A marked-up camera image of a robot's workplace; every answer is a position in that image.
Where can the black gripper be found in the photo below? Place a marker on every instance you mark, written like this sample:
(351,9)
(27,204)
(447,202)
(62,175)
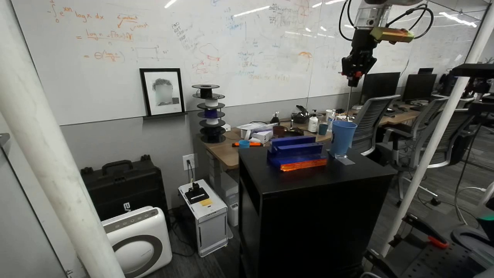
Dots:
(359,56)

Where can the small teal cup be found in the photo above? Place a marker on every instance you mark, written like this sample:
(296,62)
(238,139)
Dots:
(323,128)

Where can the blue plastic cup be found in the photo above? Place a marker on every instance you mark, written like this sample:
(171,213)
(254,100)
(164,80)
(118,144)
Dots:
(343,138)

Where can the black computer monitor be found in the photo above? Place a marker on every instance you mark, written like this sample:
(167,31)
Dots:
(419,87)
(380,85)

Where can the grey mesh office chair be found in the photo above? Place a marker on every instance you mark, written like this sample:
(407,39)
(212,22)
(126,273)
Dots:
(373,116)

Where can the small white bottle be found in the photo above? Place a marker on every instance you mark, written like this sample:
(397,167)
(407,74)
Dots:
(313,125)

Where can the grey office chair with armrests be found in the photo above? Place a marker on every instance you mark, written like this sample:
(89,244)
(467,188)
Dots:
(411,144)

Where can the blue rack with orange base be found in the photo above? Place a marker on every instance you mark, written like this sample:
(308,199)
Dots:
(297,151)

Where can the thin white tripod pole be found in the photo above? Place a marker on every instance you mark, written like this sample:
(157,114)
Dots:
(427,155)

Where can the white cardboard boxes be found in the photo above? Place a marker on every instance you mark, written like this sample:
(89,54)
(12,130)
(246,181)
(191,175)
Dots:
(255,131)

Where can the orange flat item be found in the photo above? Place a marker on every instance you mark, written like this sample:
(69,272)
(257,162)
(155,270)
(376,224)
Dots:
(252,144)

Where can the black cabinet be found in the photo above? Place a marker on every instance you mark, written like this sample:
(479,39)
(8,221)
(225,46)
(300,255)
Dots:
(309,216)

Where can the stack of filament spools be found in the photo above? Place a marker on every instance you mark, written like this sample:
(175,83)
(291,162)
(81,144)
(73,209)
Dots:
(211,116)

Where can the wooden desk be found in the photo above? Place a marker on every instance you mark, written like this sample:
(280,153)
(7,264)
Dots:
(225,151)

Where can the framed black-and-white portrait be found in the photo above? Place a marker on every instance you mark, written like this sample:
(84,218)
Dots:
(163,91)

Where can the white box-shaped device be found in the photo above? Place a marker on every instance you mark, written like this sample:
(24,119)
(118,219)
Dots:
(209,226)

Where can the black hard carrying case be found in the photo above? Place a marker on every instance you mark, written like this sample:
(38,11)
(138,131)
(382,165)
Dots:
(124,187)

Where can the white air purifier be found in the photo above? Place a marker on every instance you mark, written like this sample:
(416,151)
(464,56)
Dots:
(140,241)

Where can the thick white diagonal pole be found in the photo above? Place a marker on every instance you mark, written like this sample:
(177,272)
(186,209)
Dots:
(47,148)

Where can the yellowish wrist camera box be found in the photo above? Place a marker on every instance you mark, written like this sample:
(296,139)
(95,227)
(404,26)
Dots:
(394,34)

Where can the black camera mount on pole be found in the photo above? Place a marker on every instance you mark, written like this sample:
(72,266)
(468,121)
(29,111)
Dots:
(473,70)

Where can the white wall outlet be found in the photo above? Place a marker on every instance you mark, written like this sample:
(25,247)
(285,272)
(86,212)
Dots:
(189,161)

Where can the large wall whiteboard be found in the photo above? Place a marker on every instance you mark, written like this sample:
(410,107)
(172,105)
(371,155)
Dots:
(103,87)

